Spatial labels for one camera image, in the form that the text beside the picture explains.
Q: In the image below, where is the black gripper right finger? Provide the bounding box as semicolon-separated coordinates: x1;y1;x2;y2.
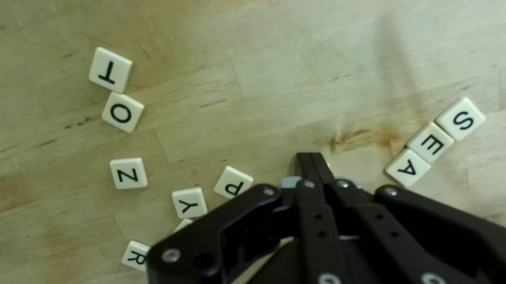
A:
318;153;506;284

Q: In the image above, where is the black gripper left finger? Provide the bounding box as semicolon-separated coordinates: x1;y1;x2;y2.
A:
146;151;353;284

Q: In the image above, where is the white letter tile R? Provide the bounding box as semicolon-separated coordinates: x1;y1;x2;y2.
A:
121;238;154;272

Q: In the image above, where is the white letter tile Y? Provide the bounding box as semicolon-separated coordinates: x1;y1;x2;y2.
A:
171;184;211;220

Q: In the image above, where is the white letter tile A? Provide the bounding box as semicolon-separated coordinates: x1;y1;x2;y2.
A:
383;146;434;189

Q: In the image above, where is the white letter tile E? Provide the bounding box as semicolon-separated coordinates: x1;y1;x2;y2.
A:
405;119;458;165

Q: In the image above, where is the white letter tile P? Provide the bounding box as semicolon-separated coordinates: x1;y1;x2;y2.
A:
212;164;257;200

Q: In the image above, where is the white letter tile Z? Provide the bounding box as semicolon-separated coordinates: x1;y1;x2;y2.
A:
108;156;151;192

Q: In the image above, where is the white letter tile S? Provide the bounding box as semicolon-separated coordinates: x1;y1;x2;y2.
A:
434;94;489;143

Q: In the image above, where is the white letter tile O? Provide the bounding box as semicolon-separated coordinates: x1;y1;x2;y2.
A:
100;89;148;135

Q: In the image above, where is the white letter tile T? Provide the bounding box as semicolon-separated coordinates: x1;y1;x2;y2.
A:
88;45;135;96

